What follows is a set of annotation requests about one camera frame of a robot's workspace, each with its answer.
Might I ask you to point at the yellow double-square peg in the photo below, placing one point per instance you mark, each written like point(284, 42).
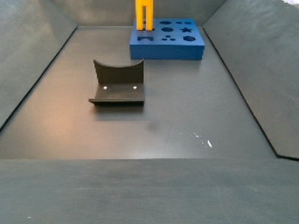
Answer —
point(145, 11)

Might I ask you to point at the blue shape-sorting block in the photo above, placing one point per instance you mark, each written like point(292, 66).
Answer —
point(176, 40)

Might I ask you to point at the black curved holder bracket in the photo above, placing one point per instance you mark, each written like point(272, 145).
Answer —
point(121, 84)

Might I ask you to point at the grey bin enclosure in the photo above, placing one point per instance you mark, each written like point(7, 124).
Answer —
point(205, 155)

